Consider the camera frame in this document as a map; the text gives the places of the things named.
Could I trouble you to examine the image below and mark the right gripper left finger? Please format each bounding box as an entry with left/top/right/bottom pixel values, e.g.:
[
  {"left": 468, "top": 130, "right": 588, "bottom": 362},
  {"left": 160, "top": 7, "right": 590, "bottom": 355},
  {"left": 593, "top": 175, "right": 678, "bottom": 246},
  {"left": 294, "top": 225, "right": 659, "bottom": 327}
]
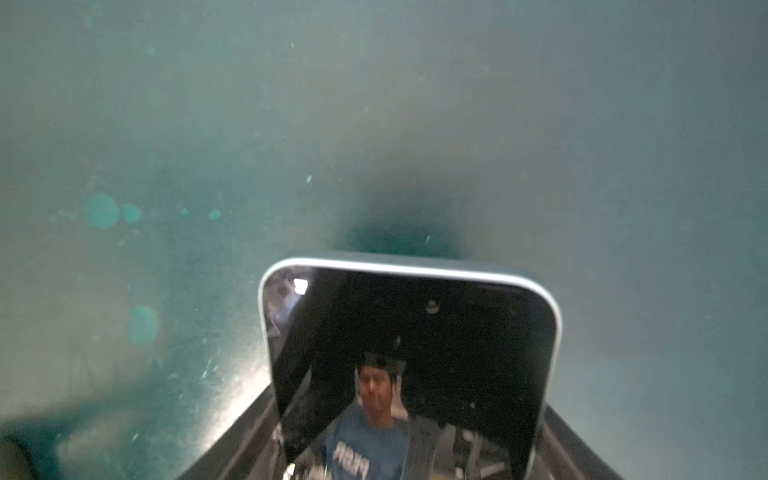
[{"left": 179, "top": 386, "right": 279, "bottom": 480}]

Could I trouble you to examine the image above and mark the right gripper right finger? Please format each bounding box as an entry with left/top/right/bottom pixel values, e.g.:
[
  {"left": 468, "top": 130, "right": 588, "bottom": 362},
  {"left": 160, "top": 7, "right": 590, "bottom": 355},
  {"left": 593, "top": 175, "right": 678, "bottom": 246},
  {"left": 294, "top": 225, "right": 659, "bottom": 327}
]
[{"left": 530, "top": 406, "right": 623, "bottom": 480}]

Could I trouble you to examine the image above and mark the teal phone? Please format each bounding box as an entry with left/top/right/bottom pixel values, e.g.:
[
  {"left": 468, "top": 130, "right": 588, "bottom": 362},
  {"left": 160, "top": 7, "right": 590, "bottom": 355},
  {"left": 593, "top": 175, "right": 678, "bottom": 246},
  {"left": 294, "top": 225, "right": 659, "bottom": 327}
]
[{"left": 259, "top": 255, "right": 562, "bottom": 479}]

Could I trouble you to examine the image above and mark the green table mat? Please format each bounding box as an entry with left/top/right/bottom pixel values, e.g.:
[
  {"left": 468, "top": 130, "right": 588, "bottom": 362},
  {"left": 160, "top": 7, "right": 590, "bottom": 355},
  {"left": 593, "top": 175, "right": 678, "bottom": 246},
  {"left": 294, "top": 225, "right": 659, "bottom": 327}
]
[{"left": 1, "top": 1, "right": 767, "bottom": 479}]

